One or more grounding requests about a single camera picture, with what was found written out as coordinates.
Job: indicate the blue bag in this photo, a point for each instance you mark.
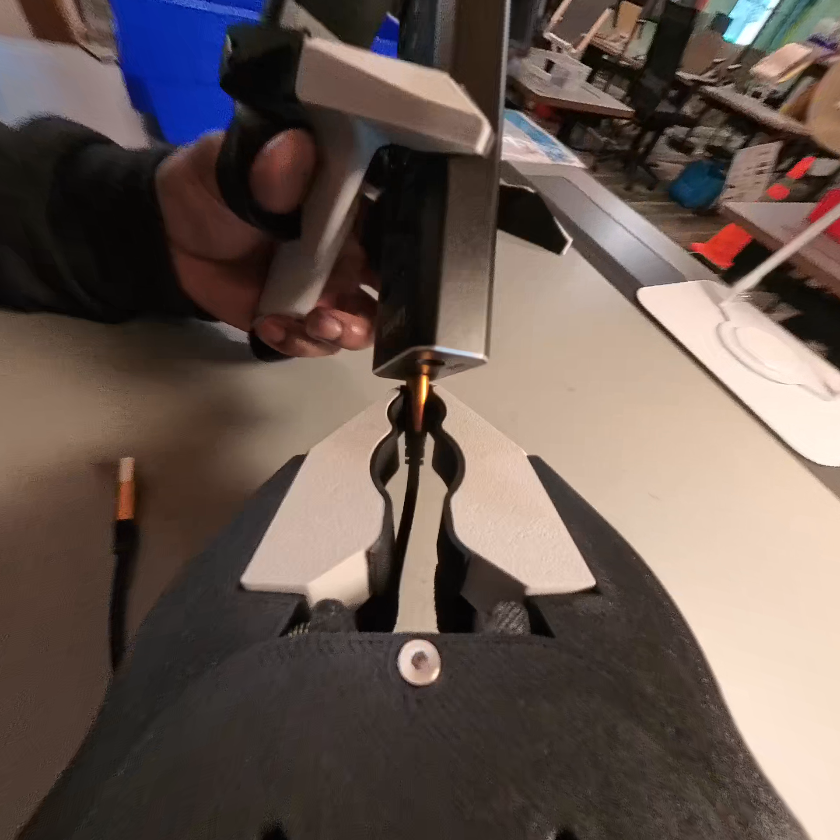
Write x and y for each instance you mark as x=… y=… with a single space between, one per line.
x=699 y=184

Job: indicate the printed paper sheet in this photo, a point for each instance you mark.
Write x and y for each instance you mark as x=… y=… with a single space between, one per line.
x=538 y=141

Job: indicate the person's left hand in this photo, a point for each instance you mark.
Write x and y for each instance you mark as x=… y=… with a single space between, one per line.
x=210 y=249

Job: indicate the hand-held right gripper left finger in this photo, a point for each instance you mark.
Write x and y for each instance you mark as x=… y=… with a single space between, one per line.
x=321 y=512

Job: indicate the person's left forearm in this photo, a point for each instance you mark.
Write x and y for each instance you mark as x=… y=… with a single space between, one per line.
x=79 y=216

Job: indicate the red plastic object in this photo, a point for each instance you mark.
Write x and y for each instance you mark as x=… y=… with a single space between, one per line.
x=722 y=246

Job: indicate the document stand with instruction sheet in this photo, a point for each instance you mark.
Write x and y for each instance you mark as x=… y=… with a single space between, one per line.
x=754 y=341

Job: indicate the black long USB hub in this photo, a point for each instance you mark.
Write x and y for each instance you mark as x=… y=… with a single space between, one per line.
x=433 y=229

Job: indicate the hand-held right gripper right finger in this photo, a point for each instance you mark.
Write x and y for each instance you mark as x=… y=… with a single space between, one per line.
x=518 y=518

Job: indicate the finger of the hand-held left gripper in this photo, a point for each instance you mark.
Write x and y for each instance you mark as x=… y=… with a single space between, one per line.
x=531 y=216
x=394 y=98

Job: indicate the black office chair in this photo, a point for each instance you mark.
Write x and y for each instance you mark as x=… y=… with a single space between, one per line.
x=663 y=85

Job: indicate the blue plastic bin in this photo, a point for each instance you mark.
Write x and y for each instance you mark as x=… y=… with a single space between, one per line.
x=177 y=65

